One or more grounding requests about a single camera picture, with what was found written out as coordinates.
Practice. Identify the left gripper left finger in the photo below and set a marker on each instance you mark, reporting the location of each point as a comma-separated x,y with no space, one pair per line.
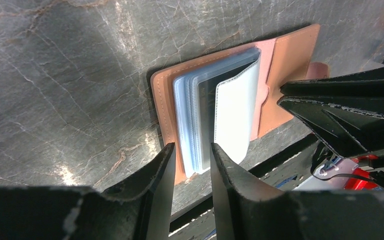
137,208

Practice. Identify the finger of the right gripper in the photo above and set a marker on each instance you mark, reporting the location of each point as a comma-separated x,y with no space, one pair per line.
365,84
350,126

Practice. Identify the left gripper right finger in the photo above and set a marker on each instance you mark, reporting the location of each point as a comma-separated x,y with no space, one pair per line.
246,208

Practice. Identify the tan leather card holder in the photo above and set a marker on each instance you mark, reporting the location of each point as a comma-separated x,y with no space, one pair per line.
245,105

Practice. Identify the black credit card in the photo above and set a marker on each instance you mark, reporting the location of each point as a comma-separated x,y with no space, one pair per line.
207,95

